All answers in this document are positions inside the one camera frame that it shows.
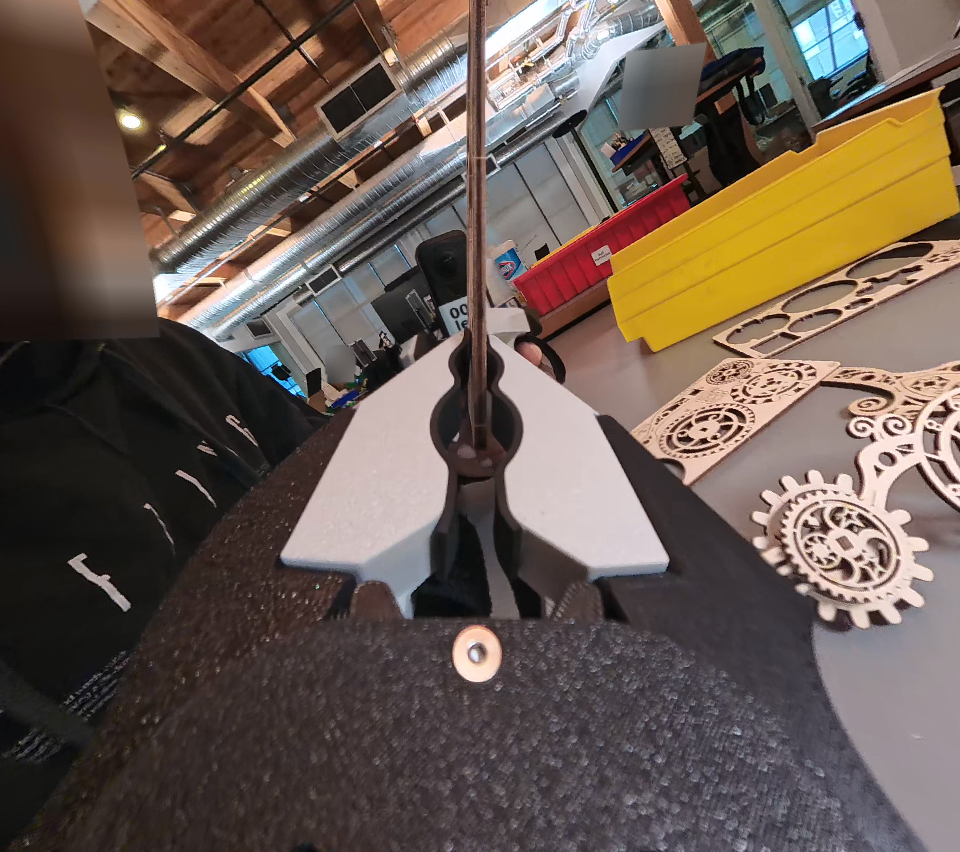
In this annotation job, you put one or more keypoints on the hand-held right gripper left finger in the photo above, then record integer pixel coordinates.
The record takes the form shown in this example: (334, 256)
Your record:
(375, 477)

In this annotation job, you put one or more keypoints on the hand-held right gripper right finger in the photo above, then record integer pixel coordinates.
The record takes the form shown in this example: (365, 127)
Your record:
(577, 485)

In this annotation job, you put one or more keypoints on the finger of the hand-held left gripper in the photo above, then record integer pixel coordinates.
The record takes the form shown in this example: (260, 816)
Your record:
(508, 326)

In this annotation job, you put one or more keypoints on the wooden part sheet with gears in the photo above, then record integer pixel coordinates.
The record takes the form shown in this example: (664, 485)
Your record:
(697, 425)

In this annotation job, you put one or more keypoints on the wooden part sheet mostly emptied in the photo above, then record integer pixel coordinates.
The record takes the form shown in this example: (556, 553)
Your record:
(478, 117)

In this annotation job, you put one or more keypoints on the wooden gear piece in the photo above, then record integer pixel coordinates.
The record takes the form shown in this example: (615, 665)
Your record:
(840, 545)

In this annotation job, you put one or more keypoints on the ornate wooden clock frame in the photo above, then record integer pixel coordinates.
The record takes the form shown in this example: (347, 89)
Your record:
(892, 410)

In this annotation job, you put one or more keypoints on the dark standing desk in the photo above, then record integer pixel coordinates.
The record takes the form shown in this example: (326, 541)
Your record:
(675, 132)

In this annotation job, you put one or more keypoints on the person's left hand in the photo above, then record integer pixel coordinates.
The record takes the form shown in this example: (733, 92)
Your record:
(544, 357)

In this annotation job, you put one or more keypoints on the white wipes container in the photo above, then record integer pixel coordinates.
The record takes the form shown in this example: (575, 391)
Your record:
(508, 275)

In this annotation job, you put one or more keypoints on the black monitor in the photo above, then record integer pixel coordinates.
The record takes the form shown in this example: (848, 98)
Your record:
(394, 308)

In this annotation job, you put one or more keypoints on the red plastic bin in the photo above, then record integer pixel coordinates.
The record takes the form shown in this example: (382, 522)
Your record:
(570, 275)

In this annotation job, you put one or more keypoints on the ceiling air vent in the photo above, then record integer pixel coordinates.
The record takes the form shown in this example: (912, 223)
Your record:
(356, 99)

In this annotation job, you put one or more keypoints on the small blue bin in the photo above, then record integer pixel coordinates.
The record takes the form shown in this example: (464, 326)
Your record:
(628, 153)

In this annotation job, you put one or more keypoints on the hanging paper sign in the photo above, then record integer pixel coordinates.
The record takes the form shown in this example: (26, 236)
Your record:
(667, 149)

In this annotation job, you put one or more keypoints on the wooden sheet with round holes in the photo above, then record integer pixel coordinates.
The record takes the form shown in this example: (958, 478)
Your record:
(757, 327)

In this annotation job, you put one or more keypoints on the yellow plastic bin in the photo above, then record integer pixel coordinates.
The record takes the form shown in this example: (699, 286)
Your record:
(750, 267)

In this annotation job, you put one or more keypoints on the person's black hoodie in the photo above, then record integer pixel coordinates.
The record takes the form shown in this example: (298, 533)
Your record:
(112, 455)

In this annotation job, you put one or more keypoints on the blue cloth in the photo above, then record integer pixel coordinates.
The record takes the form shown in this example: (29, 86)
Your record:
(731, 63)

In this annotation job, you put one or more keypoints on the long wooden table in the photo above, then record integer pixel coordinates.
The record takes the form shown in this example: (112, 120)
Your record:
(900, 84)

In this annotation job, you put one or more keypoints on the silver spiral air duct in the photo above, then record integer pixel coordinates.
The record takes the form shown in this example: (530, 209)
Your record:
(300, 190)

